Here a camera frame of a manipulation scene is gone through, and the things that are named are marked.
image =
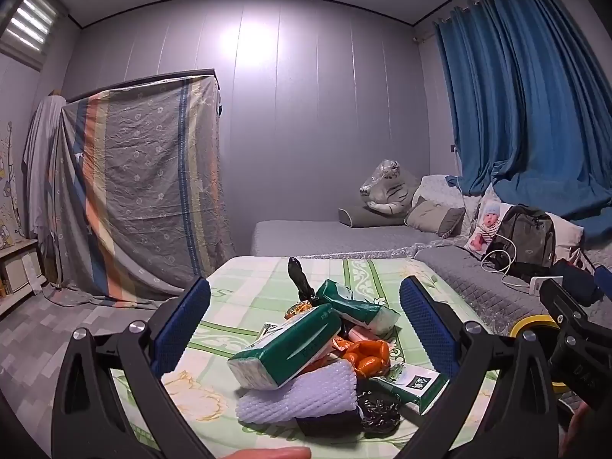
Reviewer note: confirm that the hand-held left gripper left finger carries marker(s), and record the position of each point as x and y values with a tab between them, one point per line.
184	325

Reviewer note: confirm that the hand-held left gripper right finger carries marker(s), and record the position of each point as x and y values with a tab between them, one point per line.
425	325

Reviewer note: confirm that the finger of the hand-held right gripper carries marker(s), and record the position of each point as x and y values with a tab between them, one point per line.
562	303

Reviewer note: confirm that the small green and white box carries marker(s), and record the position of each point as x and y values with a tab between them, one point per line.
270	330

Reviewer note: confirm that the green tissue pack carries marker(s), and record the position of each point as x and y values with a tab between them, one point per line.
354	303
287	344

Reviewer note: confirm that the person's right hand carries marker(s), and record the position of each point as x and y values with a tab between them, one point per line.
573	432

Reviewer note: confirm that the person's left hand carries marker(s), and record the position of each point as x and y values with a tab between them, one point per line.
272	453

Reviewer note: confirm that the dark blue bag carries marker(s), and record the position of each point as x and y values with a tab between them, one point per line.
576	279

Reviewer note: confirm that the white power adapter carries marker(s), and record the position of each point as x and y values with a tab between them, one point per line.
540	284

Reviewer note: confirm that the yellow tape roll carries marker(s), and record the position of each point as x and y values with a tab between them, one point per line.
528	325

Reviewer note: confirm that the dark green carton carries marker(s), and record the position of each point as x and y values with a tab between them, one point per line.
420	387

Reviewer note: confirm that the pink paw print packet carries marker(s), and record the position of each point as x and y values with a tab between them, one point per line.
363	333

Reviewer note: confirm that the plain white pillow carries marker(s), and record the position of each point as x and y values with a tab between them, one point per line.
566	239

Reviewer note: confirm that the dark grey backpack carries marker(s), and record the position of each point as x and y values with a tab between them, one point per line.
526	239

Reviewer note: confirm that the grey quilted mattress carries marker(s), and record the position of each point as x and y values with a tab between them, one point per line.
478	272
311	236

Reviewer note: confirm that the crumpled black wrapper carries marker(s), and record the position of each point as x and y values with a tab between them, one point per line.
377	413

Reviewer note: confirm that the baby print pillow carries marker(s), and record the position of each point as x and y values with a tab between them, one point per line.
487	229

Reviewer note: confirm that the grey and white cushion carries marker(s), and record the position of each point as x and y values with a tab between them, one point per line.
435	217

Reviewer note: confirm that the dark grey pillow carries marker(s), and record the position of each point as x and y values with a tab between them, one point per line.
363	216

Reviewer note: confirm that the black plastic bag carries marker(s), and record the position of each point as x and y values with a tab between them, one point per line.
301	277

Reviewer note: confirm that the white foam fruit net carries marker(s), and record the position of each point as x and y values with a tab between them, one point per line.
306	392

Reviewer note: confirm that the white patterned pillow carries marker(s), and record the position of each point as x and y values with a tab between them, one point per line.
444	189

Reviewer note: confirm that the flat black packet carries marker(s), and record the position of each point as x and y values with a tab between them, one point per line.
330	425

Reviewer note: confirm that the tiger plush toy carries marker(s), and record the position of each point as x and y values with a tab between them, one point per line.
387	191

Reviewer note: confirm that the striped grey bed sheet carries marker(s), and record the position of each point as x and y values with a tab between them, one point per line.
143	177

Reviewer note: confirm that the low white shelf unit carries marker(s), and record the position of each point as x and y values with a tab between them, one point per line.
19	267

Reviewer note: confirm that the blue curtain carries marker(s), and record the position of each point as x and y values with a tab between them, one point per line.
526	105

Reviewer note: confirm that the plain grey cloth cover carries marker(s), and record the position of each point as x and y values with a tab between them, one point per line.
40	177

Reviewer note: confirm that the window blind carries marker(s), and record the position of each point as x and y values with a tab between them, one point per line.
31	24

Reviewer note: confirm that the cartoon wall poster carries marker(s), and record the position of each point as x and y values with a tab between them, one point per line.
7	191

